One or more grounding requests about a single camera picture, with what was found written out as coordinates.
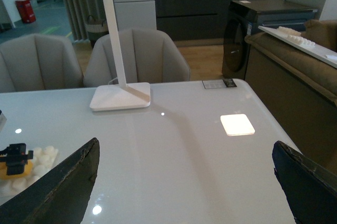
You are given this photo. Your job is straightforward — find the white desk lamp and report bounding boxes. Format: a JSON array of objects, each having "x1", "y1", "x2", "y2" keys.
[{"x1": 90, "y1": 0, "x2": 151, "y2": 111}]

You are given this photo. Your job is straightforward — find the white board on sofa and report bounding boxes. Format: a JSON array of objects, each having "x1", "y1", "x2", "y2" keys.
[{"x1": 258, "y1": 26, "x2": 336, "y2": 68}]

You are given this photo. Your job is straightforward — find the beige chair left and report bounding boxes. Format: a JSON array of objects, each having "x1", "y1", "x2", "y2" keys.
[{"x1": 1, "y1": 34, "x2": 84, "y2": 93}]

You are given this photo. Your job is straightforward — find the yellow two-stud toy block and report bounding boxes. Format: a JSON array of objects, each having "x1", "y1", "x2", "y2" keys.
[{"x1": 0, "y1": 160, "x2": 33, "y2": 180}]

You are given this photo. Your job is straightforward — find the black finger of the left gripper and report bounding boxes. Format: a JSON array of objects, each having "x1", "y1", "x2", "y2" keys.
[{"x1": 1, "y1": 143, "x2": 34, "y2": 176}]

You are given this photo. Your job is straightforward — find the black front-load washing machine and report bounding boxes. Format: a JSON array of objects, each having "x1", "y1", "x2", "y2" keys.
[{"x1": 222, "y1": 0, "x2": 318, "y2": 79}]

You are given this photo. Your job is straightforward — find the white studded base plate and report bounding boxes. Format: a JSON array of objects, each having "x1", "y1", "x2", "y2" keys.
[{"x1": 1, "y1": 145, "x2": 59, "y2": 198}]

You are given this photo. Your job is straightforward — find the woven basket with handles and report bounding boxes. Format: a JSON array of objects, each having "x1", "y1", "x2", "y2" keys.
[{"x1": 85, "y1": 15, "x2": 109, "y2": 48}]

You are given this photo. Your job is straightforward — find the beige chair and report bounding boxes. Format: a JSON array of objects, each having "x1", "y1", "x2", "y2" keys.
[
  {"x1": 83, "y1": 28, "x2": 190, "y2": 87},
  {"x1": 1, "y1": 34, "x2": 84, "y2": 93}
]

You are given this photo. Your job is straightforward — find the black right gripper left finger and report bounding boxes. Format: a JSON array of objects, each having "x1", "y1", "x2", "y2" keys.
[{"x1": 1, "y1": 138, "x2": 100, "y2": 223}]

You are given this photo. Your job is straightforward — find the dark kitchen counter cabinet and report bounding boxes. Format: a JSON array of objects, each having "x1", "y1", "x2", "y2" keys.
[{"x1": 153, "y1": 0, "x2": 337, "y2": 42}]

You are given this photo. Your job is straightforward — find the olive brown sofa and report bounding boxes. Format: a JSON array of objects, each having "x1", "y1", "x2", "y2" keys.
[{"x1": 245, "y1": 32, "x2": 336, "y2": 172}]

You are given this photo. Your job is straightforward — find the red barrel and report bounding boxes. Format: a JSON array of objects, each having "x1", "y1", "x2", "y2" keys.
[{"x1": 15, "y1": 0, "x2": 36, "y2": 24}]

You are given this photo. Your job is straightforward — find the beige chair right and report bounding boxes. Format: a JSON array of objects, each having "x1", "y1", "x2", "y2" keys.
[{"x1": 83, "y1": 28, "x2": 190, "y2": 87}]

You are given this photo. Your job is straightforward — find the black and white table label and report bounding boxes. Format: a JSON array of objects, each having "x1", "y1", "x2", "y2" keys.
[{"x1": 202, "y1": 79, "x2": 237, "y2": 89}]

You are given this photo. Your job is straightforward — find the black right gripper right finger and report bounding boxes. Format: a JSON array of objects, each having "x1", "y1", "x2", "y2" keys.
[{"x1": 272, "y1": 141, "x2": 336, "y2": 223}]

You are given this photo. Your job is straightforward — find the white studded plate on board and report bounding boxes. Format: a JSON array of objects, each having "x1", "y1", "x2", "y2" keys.
[{"x1": 277, "y1": 26, "x2": 315, "y2": 47}]

